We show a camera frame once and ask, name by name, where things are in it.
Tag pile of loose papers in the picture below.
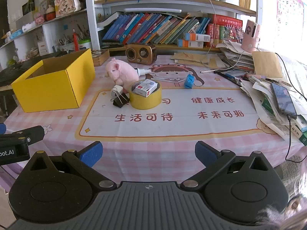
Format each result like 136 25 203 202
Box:
240 77 307 146

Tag small blue toy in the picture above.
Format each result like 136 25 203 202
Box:
184 74 196 90

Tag white blue bottle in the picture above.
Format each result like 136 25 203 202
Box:
135 67 154 77

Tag green lid tub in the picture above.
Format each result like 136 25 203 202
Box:
78 39 93 51

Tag orange blue white carton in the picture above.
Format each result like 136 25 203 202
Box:
177 39 204 48
183 33 211 42

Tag white cable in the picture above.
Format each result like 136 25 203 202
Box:
194 0 255 67

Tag black binder clip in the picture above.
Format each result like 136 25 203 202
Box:
113 92 130 108

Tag yellow cardboard box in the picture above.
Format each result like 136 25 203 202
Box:
11 48 96 113

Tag black piano keyboard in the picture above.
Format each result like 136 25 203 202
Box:
0 57 45 88

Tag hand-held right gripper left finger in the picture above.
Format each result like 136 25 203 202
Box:
24 141 118 190

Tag grey fluffy fur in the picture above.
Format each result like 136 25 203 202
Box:
254 168 307 230

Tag pink plush pig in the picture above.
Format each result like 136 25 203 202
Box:
105 58 140 88

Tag white cubby shelf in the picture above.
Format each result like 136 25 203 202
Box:
0 8 88 63

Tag blue tissue pack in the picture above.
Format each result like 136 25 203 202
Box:
8 29 23 40

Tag small white card box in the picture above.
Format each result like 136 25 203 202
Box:
134 80 158 98

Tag row of leaning books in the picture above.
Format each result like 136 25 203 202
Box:
102 12 211 45

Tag brown retro radio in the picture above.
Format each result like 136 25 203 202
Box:
125 43 157 65

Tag white charger plug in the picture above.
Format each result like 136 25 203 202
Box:
111 85 124 100

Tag white box red label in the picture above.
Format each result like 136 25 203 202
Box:
37 42 50 55

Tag yellow tape roll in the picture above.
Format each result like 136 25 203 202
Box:
130 79 162 110

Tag wall poster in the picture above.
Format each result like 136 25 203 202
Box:
276 0 305 48

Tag white bookshelf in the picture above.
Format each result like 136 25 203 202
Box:
84 0 258 53

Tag bunch of dark pens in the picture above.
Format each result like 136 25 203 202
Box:
213 70 243 87

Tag red white doll ornament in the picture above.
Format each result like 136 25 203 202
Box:
45 5 57 21

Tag wooden chess box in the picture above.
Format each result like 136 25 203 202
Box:
91 49 110 67

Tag flat cardboard pieces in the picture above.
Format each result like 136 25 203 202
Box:
171 51 231 68

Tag brown envelope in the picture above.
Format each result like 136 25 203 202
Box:
252 51 283 78

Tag black cable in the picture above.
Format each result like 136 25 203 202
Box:
285 116 307 163

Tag red book box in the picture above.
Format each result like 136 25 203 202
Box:
207 14 243 47

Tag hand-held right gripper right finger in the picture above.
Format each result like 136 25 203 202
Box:
180 141 277 190

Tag dark smartphone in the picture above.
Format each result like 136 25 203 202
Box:
271 83 298 120

